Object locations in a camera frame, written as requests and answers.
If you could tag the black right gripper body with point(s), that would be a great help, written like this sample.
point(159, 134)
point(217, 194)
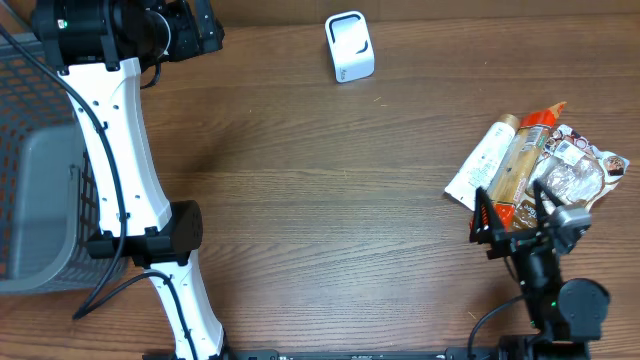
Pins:
point(514, 246)

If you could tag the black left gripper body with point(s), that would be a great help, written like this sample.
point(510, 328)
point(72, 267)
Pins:
point(186, 36)

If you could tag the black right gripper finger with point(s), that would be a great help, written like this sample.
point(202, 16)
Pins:
point(485, 224)
point(542, 216)

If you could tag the red orange spaghetti pack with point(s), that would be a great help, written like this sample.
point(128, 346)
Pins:
point(514, 171)

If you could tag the beige bread snack bag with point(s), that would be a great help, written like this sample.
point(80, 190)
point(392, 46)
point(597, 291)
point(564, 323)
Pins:
point(574, 170)

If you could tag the white cream tube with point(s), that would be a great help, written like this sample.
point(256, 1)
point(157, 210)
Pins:
point(482, 164)

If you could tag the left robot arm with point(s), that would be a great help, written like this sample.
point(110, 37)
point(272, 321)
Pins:
point(97, 50)

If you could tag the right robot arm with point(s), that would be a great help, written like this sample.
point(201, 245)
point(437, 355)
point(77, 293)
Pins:
point(567, 315)

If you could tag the white barcode scanner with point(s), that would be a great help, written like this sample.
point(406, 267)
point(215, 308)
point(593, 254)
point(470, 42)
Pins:
point(350, 46)

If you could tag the grey plastic mesh basket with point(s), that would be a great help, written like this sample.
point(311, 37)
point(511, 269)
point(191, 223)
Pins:
point(49, 200)

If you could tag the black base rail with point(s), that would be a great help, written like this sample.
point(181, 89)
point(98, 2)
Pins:
point(452, 353)

